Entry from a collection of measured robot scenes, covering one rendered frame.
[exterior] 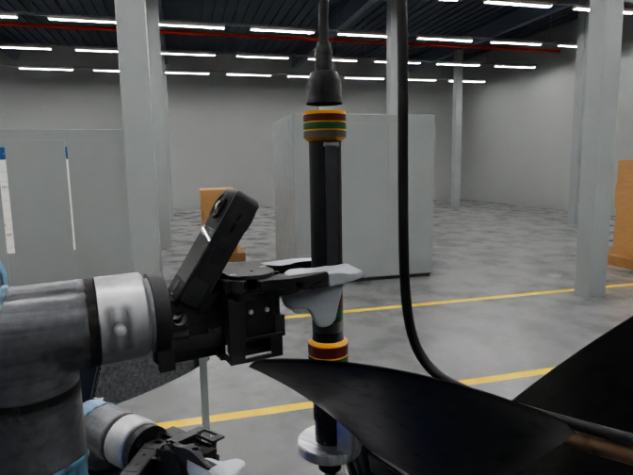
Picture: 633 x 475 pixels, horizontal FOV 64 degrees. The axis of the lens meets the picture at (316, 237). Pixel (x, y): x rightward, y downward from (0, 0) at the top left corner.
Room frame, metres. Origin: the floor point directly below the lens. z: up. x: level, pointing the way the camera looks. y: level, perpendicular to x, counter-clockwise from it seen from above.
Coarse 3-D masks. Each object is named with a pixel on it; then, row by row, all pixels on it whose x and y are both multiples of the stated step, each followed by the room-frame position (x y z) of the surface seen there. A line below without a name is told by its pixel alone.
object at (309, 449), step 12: (312, 432) 0.54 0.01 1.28; (348, 432) 0.49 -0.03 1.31; (300, 444) 0.52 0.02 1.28; (312, 444) 0.51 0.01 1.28; (348, 444) 0.49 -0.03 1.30; (360, 444) 0.51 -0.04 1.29; (312, 456) 0.50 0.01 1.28; (324, 456) 0.49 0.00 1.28; (336, 456) 0.49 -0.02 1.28; (348, 456) 0.50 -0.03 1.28
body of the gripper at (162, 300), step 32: (160, 288) 0.42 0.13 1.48; (224, 288) 0.44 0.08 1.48; (160, 320) 0.41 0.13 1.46; (192, 320) 0.44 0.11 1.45; (224, 320) 0.45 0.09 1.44; (256, 320) 0.45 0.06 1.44; (160, 352) 0.43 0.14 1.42; (192, 352) 0.46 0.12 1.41; (224, 352) 0.46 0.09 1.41; (256, 352) 0.46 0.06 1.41
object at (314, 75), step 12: (324, 48) 0.52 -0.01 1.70; (324, 60) 0.52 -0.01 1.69; (312, 72) 0.52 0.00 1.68; (324, 72) 0.51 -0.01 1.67; (336, 72) 0.52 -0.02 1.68; (312, 84) 0.51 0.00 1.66; (324, 84) 0.51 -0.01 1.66; (336, 84) 0.51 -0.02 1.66; (312, 96) 0.51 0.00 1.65; (324, 96) 0.51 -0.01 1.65; (336, 96) 0.51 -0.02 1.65; (324, 420) 0.51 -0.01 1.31; (336, 420) 0.51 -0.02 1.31; (324, 432) 0.51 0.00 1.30; (336, 432) 0.51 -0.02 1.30; (324, 444) 0.51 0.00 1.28; (336, 444) 0.51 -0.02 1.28; (324, 468) 0.52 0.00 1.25; (336, 468) 0.52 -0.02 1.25
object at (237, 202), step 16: (224, 192) 0.48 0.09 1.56; (240, 192) 0.45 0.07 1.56; (224, 208) 0.45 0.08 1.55; (240, 208) 0.45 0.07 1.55; (256, 208) 0.46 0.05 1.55; (208, 224) 0.47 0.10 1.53; (224, 224) 0.44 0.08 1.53; (240, 224) 0.45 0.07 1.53; (208, 240) 0.44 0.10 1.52; (224, 240) 0.44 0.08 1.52; (192, 256) 0.45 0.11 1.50; (208, 256) 0.44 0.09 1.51; (224, 256) 0.44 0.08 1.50; (192, 272) 0.43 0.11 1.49; (208, 272) 0.44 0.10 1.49; (176, 288) 0.44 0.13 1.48; (192, 288) 0.43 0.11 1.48; (208, 288) 0.44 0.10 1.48; (192, 304) 0.43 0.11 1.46
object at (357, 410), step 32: (288, 384) 0.40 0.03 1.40; (320, 384) 0.38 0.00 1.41; (352, 384) 0.36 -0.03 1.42; (384, 384) 0.34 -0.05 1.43; (416, 384) 0.33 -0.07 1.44; (448, 384) 0.32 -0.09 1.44; (352, 416) 0.42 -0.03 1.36; (384, 416) 0.39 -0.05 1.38; (416, 416) 0.36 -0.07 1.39; (448, 416) 0.34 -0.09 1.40; (480, 416) 0.33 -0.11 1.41; (512, 416) 0.31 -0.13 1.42; (544, 416) 0.30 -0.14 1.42; (384, 448) 0.46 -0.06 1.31; (416, 448) 0.41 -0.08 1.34; (448, 448) 0.38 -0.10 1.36; (480, 448) 0.35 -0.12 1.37; (512, 448) 0.34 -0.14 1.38; (544, 448) 0.32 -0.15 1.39
